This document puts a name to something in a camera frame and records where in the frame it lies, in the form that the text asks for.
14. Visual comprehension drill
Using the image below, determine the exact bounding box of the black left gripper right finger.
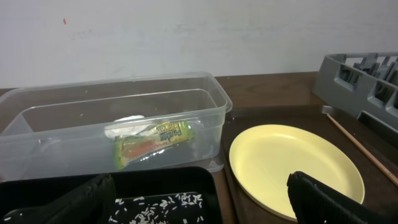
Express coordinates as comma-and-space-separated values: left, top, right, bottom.
287, 171, 391, 224

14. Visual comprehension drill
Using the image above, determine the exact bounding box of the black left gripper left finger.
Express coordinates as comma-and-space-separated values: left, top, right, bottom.
1, 174, 116, 224

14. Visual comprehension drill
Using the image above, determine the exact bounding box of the green snack wrapper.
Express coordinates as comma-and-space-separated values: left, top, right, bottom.
114, 121, 195, 170

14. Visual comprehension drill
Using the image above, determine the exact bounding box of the yellow plate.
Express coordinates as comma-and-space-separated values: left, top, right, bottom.
229, 124, 365, 222

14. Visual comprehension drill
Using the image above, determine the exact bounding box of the wooden chopstick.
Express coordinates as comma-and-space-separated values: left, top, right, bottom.
326, 114, 398, 186

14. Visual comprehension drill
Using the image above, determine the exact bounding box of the white tissue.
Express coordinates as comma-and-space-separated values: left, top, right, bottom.
104, 115, 149, 139

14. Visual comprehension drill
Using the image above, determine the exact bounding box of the grey dishwasher rack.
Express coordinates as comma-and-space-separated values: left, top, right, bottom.
313, 52, 397, 131

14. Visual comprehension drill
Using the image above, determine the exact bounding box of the black bin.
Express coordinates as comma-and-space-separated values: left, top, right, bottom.
0, 166, 224, 224

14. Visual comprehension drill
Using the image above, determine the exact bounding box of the spilled rice pile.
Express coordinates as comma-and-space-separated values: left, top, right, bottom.
108, 192, 206, 224

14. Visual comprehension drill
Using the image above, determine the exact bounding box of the dark brown tray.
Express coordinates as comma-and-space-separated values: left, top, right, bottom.
221, 106, 397, 223

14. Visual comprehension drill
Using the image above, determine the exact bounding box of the clear plastic bin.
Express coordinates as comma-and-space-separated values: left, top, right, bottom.
1, 72, 233, 181

